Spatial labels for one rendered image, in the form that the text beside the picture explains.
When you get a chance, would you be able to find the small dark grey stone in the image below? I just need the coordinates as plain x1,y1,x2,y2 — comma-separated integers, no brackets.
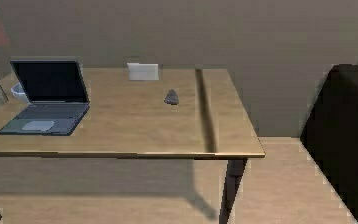
163,88,181,106

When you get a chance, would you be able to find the wooden table with dark legs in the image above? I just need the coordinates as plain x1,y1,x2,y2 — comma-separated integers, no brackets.
0,67,267,224

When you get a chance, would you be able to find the white box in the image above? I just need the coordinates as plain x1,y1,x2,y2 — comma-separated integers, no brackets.
126,62,161,82

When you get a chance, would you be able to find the dark grey laptop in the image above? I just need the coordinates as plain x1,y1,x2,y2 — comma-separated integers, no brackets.
0,59,91,137

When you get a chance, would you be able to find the white bowl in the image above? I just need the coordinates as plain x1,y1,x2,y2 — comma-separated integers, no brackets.
10,81,30,104

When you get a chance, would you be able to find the black armchair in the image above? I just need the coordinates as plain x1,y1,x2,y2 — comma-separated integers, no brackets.
299,53,358,224

